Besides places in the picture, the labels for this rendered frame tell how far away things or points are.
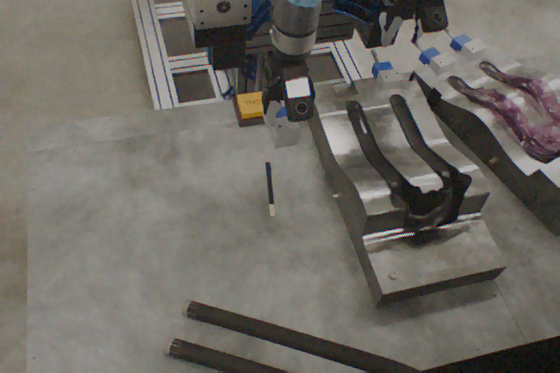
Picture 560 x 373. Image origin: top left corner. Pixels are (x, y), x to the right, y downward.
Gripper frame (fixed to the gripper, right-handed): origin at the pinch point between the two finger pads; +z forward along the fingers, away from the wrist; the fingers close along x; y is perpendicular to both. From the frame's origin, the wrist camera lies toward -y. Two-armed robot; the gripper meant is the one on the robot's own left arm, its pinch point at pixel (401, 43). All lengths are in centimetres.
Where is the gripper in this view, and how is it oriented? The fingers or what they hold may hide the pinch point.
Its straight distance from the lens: 124.8
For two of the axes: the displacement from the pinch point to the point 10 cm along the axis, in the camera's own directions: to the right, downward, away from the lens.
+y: -2.6, -8.0, 5.5
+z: -0.9, 5.8, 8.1
